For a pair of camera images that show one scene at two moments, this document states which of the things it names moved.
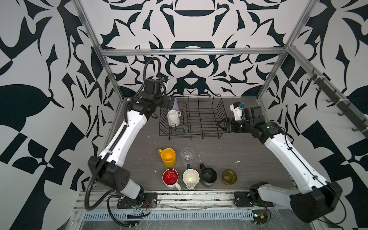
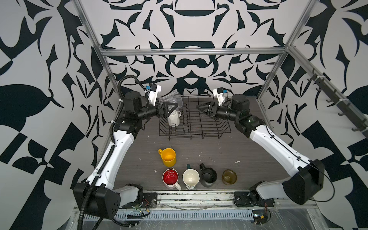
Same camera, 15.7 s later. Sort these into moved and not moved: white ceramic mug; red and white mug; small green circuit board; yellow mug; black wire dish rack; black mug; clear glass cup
Moved: clear glass cup
Not moved: black mug; yellow mug; small green circuit board; red and white mug; black wire dish rack; white ceramic mug
